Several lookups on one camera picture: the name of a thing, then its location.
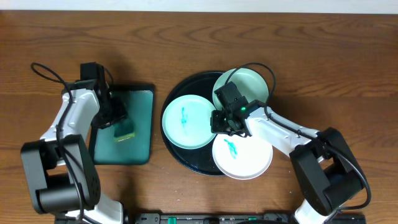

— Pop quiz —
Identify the mint green plate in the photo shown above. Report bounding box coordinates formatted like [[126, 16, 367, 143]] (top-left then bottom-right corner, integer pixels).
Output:
[[162, 95, 216, 150]]

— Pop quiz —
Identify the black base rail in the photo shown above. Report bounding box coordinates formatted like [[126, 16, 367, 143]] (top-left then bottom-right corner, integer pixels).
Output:
[[135, 212, 366, 224]]

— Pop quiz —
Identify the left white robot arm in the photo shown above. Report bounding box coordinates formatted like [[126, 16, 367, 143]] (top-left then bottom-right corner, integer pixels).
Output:
[[21, 80, 129, 223]]

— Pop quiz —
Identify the white plate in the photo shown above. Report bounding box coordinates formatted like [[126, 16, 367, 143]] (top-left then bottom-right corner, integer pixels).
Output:
[[212, 134, 273, 180]]

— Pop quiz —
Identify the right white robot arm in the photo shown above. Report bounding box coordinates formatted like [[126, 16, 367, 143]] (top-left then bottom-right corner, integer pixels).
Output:
[[210, 100, 371, 223]]

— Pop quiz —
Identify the dark rectangular water tray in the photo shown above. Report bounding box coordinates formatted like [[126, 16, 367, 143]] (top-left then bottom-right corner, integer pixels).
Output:
[[88, 84, 155, 166]]

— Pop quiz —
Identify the pale green plate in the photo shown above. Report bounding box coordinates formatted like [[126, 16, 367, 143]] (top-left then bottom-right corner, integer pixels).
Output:
[[212, 68, 269, 110]]

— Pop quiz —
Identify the round black serving tray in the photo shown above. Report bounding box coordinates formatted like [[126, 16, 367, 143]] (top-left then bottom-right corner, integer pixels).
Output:
[[161, 70, 224, 177]]

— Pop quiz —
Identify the green yellow sponge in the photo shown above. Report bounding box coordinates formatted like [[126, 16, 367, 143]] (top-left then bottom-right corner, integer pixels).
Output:
[[113, 118, 135, 142]]

